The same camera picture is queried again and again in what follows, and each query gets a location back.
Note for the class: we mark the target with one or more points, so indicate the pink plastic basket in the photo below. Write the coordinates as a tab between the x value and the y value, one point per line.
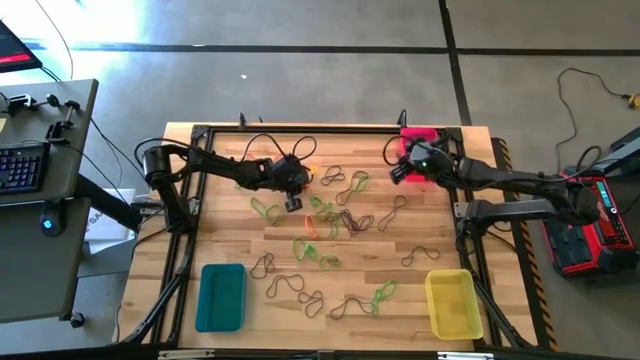
417	135

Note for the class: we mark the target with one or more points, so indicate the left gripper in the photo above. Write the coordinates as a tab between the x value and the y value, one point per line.
292	182

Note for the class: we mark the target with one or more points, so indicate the grey equipment box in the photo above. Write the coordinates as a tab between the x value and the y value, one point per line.
620	150

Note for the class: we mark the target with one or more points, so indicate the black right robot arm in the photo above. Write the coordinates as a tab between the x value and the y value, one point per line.
525	180

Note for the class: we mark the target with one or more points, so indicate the black desk clamp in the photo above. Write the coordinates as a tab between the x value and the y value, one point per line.
62	125
22	102

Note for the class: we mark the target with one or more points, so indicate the silver bracket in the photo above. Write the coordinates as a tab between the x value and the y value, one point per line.
465	355
185	355

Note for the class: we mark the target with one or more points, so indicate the white paper sheet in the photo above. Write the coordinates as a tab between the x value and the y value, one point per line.
100	235

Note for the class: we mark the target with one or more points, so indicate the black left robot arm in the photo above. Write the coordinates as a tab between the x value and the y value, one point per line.
220	167

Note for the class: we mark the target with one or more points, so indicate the black aluminium table frame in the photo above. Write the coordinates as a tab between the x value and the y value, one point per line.
350	129

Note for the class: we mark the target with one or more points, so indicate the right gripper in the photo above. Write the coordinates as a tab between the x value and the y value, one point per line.
432	165

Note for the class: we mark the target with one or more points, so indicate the teal plastic basket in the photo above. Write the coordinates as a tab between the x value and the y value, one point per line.
220	300

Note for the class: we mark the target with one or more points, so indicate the yellow plastic basket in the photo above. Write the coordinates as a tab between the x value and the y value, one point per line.
452	305

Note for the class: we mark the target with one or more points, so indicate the black edge clamp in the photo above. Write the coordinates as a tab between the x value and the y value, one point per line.
403	117
242	119

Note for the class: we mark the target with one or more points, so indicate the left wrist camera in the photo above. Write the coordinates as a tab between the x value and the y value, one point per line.
289	164

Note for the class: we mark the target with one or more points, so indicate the black desk leg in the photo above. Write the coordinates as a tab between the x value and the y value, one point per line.
110	205

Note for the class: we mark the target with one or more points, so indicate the red black power unit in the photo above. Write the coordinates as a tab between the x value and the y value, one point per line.
585	250

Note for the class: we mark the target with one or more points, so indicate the yellow black hazard strip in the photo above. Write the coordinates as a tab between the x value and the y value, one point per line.
539	295

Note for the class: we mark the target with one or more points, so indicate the backlit keyboard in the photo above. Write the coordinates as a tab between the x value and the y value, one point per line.
20	170

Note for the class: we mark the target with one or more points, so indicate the dark rubber band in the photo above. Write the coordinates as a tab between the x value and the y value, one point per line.
311	317
372	219
267	291
337	197
344	175
379	227
403	260
251	272
331	314

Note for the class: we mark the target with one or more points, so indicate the grey side desk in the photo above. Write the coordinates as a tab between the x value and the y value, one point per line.
40	260

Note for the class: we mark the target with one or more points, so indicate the orange rubber band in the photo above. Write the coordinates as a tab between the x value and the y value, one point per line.
306	227
314	171

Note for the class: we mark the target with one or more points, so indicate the black desk caster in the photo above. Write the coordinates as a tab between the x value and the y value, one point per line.
76	320

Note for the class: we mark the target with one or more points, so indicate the black computer mouse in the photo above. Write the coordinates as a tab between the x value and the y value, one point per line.
52	220

